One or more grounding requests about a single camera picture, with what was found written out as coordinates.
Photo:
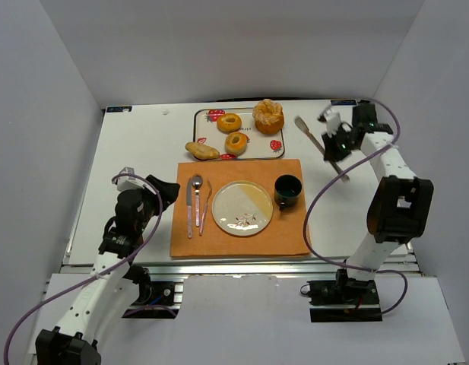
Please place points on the pink handled spoon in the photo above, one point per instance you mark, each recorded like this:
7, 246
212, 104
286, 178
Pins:
197, 182

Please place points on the aluminium frame rail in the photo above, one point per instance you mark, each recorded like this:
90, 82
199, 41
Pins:
249, 268

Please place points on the orange placemat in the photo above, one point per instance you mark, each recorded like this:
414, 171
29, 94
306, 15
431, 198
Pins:
282, 237

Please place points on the pink handled knife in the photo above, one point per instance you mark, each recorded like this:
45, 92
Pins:
188, 201

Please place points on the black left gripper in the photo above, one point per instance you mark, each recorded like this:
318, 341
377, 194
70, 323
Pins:
155, 193

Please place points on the metal tongs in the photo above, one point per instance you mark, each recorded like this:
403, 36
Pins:
302, 126

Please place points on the blue label sticker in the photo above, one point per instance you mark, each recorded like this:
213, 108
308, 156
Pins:
118, 109
343, 102

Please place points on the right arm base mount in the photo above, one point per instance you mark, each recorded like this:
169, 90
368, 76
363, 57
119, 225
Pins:
342, 300

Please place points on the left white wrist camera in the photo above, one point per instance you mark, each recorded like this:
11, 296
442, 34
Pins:
125, 180

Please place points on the dark green mug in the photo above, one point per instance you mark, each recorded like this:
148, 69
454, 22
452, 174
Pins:
287, 189

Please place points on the white beige ceramic plate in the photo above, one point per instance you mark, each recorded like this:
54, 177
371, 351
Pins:
242, 208

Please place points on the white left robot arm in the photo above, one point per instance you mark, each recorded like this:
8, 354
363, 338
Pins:
115, 281

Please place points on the right blue label sticker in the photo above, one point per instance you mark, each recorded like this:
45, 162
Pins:
343, 102

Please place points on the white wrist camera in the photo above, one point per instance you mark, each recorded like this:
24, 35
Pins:
331, 119
125, 180

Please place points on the oval bread roll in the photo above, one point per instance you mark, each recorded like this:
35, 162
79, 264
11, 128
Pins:
201, 151

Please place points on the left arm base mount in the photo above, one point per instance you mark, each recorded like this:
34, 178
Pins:
156, 298

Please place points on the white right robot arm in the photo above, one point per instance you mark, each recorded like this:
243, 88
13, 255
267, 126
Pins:
400, 207

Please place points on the sugar-topped round pastry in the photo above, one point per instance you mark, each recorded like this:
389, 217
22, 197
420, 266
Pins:
268, 116

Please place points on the ring donut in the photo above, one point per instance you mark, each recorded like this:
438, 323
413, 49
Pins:
229, 122
236, 143

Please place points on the pink handled fork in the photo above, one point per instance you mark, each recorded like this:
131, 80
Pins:
205, 210

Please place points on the left blue label sticker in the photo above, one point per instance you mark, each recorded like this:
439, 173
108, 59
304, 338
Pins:
118, 109

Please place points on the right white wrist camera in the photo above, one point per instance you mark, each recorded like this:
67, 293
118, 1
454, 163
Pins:
331, 119

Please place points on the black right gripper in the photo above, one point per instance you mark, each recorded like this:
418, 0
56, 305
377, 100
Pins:
332, 144

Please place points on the strawberry pattern tray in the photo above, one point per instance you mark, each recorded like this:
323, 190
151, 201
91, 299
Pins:
260, 146

